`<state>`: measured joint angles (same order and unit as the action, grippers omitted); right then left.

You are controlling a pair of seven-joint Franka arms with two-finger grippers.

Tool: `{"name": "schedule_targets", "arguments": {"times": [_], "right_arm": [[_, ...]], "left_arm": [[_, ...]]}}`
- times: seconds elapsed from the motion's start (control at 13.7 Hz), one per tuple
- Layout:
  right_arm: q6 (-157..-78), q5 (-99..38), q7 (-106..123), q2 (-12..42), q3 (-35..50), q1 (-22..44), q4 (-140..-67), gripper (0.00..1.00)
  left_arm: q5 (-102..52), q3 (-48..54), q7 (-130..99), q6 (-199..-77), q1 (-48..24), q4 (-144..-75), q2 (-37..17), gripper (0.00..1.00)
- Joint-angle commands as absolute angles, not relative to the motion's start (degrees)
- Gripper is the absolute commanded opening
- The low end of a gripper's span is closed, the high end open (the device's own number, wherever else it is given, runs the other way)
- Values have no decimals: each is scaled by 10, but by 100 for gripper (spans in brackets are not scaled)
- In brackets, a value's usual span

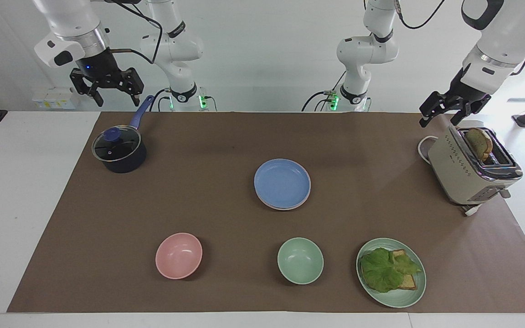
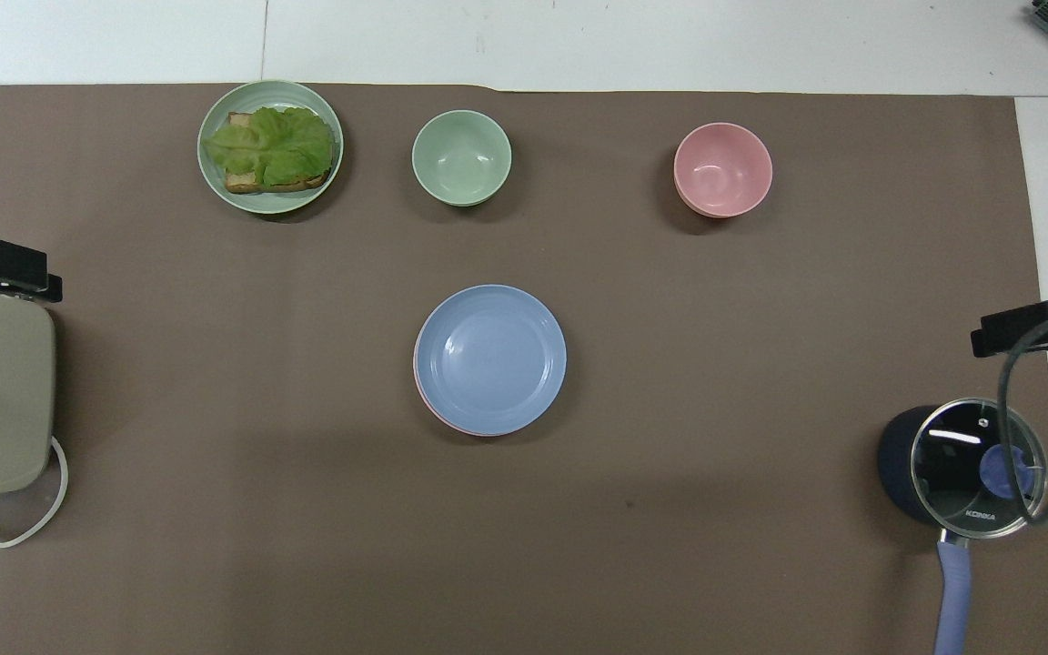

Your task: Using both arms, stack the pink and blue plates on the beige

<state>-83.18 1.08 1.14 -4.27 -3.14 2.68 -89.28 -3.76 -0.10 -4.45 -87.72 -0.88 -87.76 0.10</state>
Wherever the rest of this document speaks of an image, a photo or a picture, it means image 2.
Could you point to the blue plate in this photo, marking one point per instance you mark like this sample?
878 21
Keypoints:
490 357

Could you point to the pink plate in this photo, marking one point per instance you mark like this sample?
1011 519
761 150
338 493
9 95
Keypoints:
434 412

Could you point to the green bowl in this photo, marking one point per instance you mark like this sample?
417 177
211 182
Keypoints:
461 157

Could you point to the pink bowl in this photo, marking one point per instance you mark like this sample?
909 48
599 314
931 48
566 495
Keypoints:
722 169

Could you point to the green plate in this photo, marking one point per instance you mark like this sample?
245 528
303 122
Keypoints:
256 203

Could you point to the green lettuce leaf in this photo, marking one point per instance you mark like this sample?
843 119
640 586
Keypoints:
278 141

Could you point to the toast slice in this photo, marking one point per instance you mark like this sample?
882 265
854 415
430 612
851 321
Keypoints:
247 183

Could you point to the dark blue pot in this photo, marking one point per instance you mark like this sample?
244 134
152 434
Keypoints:
895 464

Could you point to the glass pot lid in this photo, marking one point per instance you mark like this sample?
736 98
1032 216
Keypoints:
952 473

